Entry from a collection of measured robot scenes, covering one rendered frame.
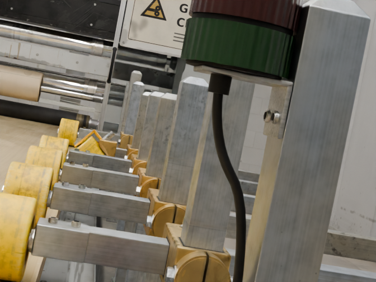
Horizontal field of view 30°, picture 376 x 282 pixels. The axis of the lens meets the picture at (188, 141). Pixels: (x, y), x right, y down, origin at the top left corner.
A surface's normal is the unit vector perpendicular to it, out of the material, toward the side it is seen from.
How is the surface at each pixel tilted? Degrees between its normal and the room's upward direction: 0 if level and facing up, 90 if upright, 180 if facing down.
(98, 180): 90
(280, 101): 90
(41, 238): 90
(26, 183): 58
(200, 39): 90
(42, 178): 42
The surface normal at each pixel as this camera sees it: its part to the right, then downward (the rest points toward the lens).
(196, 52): -0.70, -0.10
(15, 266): 0.04, 0.44
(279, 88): -0.97, -0.18
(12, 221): 0.21, -0.48
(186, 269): 0.13, 0.07
